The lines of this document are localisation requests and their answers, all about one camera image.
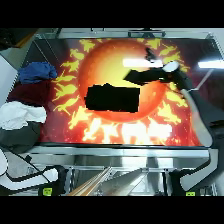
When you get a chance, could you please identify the blue garment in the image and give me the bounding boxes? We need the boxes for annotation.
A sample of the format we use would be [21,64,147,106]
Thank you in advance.
[17,61,59,85]

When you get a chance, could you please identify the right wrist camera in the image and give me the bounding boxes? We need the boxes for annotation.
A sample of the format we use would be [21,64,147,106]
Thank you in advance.
[144,47,156,62]

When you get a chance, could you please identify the black cable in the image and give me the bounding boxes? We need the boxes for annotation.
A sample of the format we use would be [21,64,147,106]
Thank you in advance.
[12,152,46,175]

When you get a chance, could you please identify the dark red garment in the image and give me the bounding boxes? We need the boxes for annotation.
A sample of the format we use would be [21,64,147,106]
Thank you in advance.
[6,81,55,108]

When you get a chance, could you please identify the white garment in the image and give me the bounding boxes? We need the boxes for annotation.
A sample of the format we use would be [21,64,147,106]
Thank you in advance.
[0,100,48,131]

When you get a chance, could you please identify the grey garment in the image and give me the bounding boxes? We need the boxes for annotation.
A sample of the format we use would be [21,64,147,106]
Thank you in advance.
[0,121,43,155]

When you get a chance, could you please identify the black garment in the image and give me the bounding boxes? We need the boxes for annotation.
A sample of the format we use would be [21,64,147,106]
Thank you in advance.
[84,83,141,114]

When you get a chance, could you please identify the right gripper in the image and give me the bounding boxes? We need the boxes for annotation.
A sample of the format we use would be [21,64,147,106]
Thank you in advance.
[136,68,169,85]

